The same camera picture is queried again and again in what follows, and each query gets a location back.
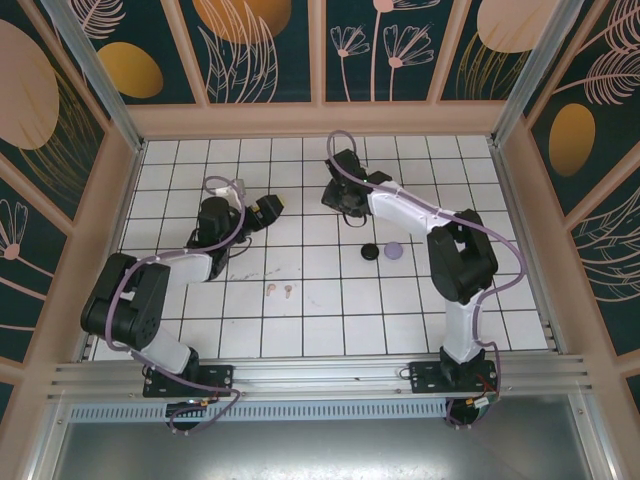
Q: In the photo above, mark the black earbud charging case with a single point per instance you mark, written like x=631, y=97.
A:
x=370, y=251

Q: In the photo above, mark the purple earbud charging case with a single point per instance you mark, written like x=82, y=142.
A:
x=393, y=250

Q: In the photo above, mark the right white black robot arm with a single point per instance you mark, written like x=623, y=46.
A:
x=400, y=210

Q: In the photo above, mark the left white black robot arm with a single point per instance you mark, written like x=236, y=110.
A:
x=185, y=267

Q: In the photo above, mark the brushed metal bench plate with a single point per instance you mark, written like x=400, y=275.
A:
x=320, y=450

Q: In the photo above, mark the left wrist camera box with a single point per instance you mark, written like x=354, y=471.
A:
x=227, y=190

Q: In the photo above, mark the aluminium table side rail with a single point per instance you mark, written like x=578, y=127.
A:
x=509, y=200
x=121, y=225

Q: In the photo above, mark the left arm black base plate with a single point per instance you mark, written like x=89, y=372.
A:
x=220, y=375

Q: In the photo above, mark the aluminium mounting rail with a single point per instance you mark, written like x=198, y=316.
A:
x=320, y=375

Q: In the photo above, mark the aluminium frame post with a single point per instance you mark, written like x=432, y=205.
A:
x=527, y=75
x=97, y=75

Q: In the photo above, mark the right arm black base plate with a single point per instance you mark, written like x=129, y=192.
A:
x=425, y=380

